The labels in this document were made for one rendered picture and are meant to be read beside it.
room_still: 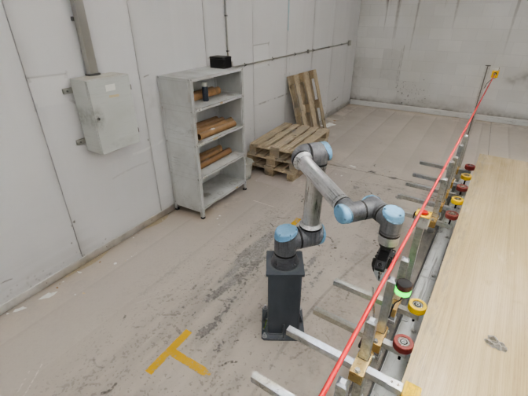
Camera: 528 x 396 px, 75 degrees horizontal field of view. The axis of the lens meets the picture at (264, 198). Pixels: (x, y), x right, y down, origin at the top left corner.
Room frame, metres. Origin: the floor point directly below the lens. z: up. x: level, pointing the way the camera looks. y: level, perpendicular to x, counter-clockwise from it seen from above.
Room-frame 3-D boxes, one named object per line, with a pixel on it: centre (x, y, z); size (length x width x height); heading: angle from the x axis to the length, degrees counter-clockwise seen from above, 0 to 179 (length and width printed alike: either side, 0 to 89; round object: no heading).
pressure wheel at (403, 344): (0.98, -0.58, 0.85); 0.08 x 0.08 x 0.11
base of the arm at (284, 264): (1.87, -0.14, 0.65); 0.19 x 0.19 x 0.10
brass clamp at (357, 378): (0.84, -0.37, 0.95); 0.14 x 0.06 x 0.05; 146
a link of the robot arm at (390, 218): (1.26, -0.55, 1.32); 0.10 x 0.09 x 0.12; 20
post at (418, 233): (1.49, -0.81, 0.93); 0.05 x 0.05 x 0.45; 56
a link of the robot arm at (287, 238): (1.88, -0.15, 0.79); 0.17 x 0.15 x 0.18; 110
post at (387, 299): (1.07, -0.52, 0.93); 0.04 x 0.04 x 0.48; 56
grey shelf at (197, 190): (3.88, 0.66, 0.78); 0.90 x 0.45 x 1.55; 149
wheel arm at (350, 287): (1.30, -0.56, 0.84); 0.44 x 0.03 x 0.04; 56
